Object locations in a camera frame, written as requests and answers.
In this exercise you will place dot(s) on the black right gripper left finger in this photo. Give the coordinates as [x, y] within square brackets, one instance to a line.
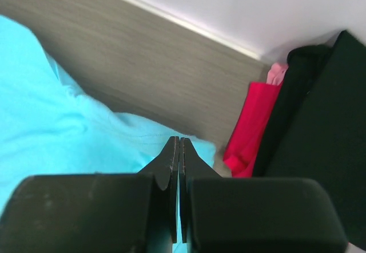
[130, 212]

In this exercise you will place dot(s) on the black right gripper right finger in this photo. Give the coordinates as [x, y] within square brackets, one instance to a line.
[253, 215]

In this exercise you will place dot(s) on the cyan t shirt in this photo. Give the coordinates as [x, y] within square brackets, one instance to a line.
[51, 126]

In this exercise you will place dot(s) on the magenta folded t shirt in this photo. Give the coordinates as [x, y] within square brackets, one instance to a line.
[242, 148]

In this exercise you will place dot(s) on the black folded t shirt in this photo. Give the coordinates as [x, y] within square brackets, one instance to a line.
[317, 127]

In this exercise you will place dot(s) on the pink folded t shirt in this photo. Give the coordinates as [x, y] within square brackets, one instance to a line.
[276, 74]

